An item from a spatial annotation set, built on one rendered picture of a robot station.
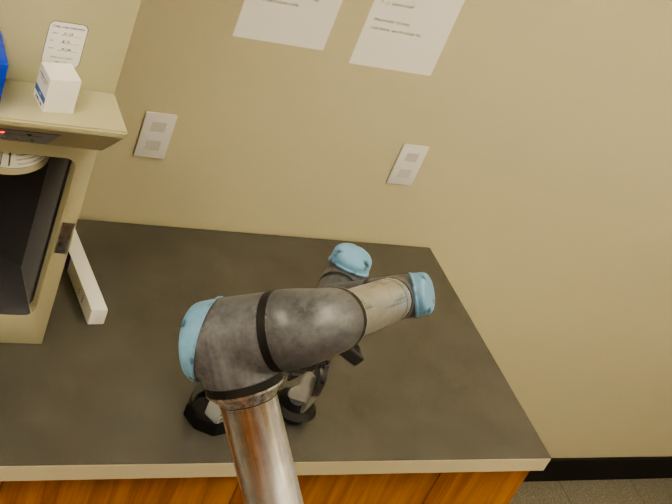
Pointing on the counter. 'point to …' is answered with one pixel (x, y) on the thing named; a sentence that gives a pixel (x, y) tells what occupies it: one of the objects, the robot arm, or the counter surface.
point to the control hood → (91, 117)
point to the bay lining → (31, 216)
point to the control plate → (28, 136)
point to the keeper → (64, 238)
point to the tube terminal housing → (26, 44)
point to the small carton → (57, 87)
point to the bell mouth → (20, 163)
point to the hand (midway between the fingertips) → (300, 392)
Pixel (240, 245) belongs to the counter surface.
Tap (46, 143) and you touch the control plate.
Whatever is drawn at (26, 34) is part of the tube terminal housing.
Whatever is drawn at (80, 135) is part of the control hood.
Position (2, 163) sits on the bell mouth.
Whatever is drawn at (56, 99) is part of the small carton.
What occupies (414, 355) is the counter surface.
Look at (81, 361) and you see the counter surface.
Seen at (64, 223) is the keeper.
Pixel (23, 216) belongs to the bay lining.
